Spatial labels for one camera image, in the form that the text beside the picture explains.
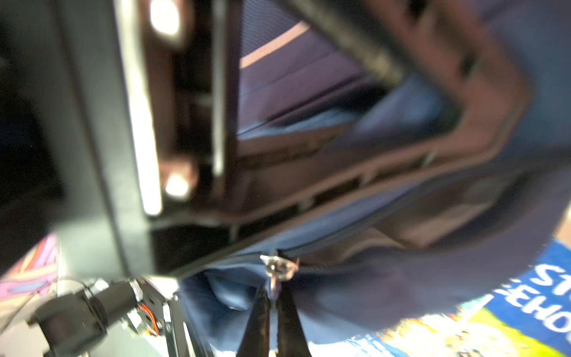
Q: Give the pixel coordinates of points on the navy blue student backpack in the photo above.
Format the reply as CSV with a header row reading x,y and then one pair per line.
x,y
424,247

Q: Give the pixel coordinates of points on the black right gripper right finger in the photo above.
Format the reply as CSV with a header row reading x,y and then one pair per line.
x,y
291,339

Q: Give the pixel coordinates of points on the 91-storey treehouse book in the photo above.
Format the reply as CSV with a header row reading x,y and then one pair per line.
x,y
527,316

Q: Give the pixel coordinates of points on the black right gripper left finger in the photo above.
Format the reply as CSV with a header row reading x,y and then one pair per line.
x,y
256,339

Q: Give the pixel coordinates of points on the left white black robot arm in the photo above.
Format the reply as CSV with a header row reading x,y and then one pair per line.
x,y
73,323

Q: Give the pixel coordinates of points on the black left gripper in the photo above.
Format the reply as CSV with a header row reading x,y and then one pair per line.
x,y
146,184

